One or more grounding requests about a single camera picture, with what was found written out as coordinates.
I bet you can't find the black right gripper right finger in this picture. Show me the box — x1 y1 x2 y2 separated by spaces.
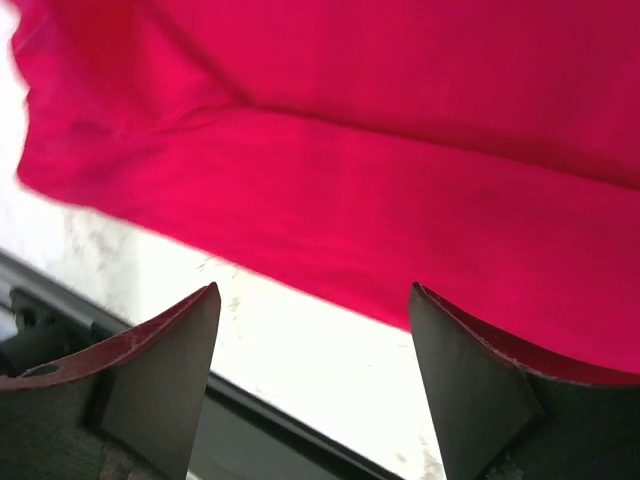
409 284 639 480

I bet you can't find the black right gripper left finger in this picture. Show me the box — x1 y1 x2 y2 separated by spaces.
1 284 221 479

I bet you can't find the bright red t shirt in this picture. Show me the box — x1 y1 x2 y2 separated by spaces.
12 1 639 385

